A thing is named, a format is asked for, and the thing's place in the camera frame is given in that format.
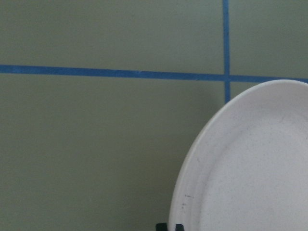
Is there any light blue plate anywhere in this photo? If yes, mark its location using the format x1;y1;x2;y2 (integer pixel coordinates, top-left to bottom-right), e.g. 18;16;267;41
167;80;308;231

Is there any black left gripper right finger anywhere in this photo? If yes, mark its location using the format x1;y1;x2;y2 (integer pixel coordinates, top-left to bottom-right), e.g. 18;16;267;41
175;224;184;231

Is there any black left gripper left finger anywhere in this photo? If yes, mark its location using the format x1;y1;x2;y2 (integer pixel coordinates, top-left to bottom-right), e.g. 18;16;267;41
155;223;167;231

